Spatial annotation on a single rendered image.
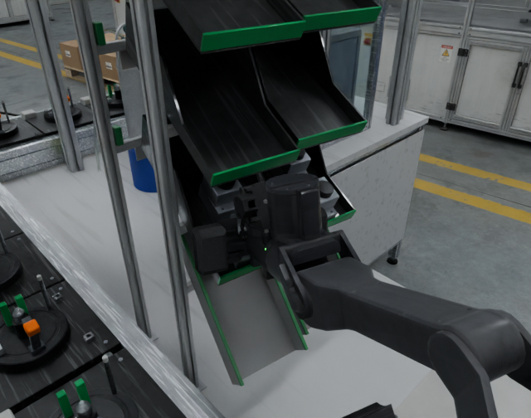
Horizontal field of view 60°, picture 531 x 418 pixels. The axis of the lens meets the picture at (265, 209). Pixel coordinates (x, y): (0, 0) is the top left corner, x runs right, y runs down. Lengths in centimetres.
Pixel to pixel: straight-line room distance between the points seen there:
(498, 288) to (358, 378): 181
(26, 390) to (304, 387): 49
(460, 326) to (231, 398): 68
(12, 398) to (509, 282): 240
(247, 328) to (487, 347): 55
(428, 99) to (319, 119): 387
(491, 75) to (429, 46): 58
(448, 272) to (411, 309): 237
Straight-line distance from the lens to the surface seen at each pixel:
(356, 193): 197
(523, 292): 275
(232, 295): 80
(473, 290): 264
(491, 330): 31
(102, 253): 133
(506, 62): 432
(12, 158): 181
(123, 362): 88
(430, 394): 99
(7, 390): 92
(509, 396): 105
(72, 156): 177
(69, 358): 92
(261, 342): 81
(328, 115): 73
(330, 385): 96
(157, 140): 62
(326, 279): 43
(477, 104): 445
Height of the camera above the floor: 162
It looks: 32 degrees down
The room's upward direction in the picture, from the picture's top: straight up
